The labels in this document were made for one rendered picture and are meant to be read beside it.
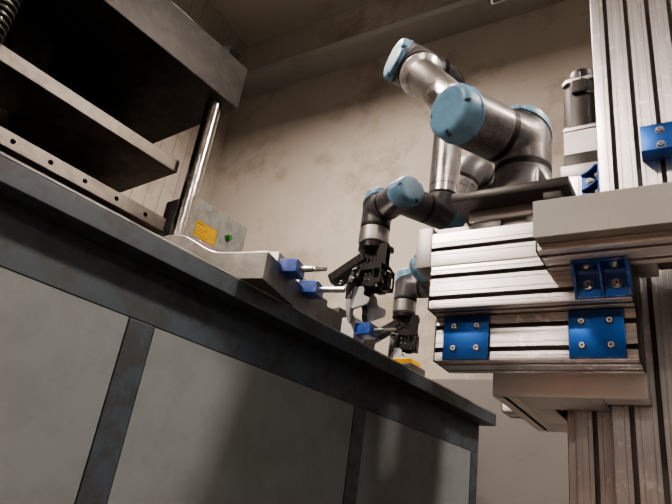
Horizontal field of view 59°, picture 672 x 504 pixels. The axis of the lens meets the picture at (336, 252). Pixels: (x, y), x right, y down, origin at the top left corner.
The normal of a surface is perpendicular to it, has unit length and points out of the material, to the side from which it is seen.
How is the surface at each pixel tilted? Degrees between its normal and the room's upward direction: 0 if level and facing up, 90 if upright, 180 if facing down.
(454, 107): 96
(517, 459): 90
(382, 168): 90
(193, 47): 90
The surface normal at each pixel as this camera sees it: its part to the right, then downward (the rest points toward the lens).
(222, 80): 0.80, -0.15
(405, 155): -0.50, -0.42
